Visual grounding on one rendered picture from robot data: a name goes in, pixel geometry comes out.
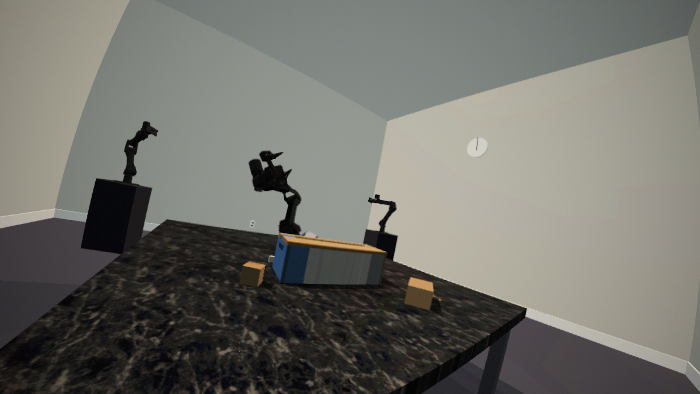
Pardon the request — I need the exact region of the tan cube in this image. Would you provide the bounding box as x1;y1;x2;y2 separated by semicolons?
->
404;277;434;311

